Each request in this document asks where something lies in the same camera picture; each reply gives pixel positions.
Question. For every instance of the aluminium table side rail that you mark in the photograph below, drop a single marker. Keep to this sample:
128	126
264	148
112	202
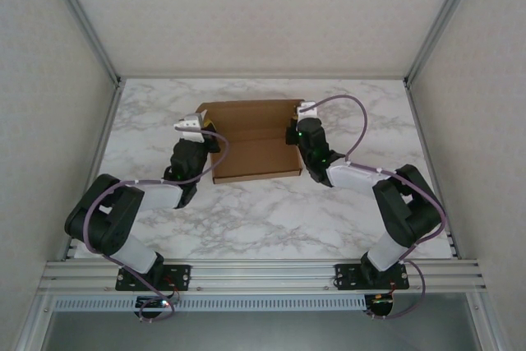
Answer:
420	121
95	162

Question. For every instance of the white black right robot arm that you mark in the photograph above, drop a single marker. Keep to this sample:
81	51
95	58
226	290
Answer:
402	211

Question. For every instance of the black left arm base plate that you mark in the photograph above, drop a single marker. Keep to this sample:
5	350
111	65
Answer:
181	275

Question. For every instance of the thin aluminium table rail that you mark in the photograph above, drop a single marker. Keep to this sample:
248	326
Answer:
263	77

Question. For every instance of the aluminium frame post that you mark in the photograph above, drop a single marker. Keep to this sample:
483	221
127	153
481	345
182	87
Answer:
85	22
440	22

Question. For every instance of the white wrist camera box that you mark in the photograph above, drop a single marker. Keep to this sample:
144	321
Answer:
190	125
308	109

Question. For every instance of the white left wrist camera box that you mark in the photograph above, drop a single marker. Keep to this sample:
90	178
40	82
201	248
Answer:
190	125

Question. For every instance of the brown cardboard box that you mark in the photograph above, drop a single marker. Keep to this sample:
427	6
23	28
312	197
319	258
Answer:
255	153

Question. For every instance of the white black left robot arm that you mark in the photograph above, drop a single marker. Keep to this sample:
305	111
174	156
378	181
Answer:
111	219

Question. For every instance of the wide aluminium table rail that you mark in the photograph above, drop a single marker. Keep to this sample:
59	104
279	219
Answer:
263	275

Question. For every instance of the aluminium lower frame leg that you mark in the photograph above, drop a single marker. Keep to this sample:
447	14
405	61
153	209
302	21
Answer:
35	322
485	322

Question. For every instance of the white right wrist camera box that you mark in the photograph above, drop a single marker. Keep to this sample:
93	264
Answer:
308	109

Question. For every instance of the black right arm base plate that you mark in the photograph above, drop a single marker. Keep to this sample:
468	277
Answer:
349	275

